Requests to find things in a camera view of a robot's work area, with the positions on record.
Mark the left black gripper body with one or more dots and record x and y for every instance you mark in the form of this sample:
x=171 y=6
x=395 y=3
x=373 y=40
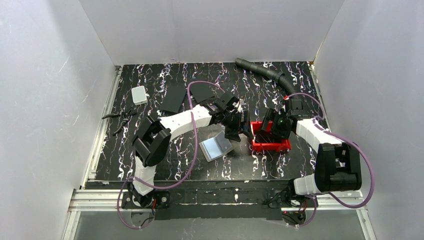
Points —
x=234 y=122

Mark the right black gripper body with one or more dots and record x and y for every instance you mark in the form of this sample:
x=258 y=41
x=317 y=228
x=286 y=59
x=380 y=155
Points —
x=271 y=124

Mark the red plastic bin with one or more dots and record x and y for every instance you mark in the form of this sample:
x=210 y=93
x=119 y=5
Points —
x=263 y=141

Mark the grey leather card holder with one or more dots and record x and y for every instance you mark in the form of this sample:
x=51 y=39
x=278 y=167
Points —
x=216 y=147

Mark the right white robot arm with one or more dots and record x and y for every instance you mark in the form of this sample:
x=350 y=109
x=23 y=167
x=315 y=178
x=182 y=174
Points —
x=337 y=166

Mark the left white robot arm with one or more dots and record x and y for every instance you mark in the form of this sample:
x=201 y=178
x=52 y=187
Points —
x=152 y=139

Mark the black flat box right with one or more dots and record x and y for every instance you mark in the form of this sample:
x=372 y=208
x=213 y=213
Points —
x=201 y=91

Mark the black flat box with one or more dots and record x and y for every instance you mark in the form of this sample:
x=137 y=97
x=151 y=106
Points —
x=173 y=99
x=201 y=91

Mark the black flat box left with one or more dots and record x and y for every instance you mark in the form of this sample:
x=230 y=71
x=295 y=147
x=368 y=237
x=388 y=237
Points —
x=173 y=99

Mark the white square box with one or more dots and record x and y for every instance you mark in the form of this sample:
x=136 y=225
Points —
x=139 y=95

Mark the black pliers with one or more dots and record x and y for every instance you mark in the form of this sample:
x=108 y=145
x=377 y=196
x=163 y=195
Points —
x=123 y=117

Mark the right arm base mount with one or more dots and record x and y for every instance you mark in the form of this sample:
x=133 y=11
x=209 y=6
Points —
x=305 y=207

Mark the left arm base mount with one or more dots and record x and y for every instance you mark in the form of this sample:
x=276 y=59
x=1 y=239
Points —
x=153 y=200

